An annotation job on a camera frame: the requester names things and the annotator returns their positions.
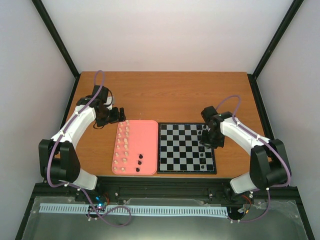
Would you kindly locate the black white chessboard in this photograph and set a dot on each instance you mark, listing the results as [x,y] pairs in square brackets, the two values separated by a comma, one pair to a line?
[178,150]

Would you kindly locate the right controller board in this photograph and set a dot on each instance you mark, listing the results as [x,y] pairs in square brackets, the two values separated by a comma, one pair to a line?
[246,206]

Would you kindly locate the left controller board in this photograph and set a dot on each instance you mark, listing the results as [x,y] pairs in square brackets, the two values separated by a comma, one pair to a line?
[102,201]

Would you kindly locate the pink plastic tray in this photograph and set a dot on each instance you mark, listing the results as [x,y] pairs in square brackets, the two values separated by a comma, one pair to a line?
[143,139]

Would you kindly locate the controller board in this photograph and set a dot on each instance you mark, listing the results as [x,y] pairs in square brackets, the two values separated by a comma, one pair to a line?
[246,206]
[102,201]

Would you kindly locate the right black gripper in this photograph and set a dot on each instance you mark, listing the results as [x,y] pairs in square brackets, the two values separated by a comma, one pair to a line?
[205,142]

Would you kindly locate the light blue cable duct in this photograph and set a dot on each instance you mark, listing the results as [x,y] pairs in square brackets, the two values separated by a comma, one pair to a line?
[136,210]

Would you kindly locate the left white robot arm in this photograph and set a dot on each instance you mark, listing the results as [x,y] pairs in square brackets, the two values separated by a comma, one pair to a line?
[58,159]

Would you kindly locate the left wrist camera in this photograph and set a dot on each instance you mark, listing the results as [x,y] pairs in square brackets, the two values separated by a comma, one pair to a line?
[109,102]

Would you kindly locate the black aluminium frame rail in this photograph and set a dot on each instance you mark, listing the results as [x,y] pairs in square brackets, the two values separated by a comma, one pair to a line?
[277,214]

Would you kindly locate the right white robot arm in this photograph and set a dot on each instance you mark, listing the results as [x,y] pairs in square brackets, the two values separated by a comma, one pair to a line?
[268,165]

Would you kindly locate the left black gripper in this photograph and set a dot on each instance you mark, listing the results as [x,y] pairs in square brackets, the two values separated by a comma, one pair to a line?
[101,123]

